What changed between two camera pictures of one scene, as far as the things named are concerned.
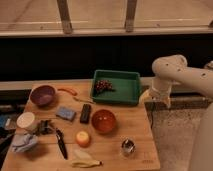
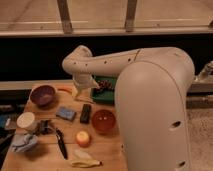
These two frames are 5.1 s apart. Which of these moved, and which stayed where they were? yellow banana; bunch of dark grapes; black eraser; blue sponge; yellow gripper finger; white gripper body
Moved: yellow gripper finger; white gripper body
Stayed: black eraser; blue sponge; bunch of dark grapes; yellow banana
